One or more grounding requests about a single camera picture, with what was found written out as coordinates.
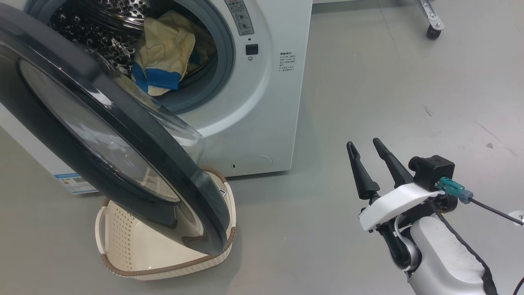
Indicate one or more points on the dark glass washing machine door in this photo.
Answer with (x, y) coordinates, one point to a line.
(123, 135)

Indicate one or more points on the grey caster wheel leg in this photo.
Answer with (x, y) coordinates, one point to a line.
(432, 20)

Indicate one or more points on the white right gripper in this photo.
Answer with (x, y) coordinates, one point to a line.
(389, 205)

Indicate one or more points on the grey text label on machine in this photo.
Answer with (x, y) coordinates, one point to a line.
(287, 61)

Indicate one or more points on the white front-load washing machine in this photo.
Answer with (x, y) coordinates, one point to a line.
(270, 102)

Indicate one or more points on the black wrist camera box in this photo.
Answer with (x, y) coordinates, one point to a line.
(434, 172)

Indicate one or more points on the cream printed garment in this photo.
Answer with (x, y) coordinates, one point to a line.
(204, 45)

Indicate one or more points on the cream garment with blue waistband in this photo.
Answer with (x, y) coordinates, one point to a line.
(161, 57)

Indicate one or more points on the cream perforated basket brown rim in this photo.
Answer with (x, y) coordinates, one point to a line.
(123, 237)

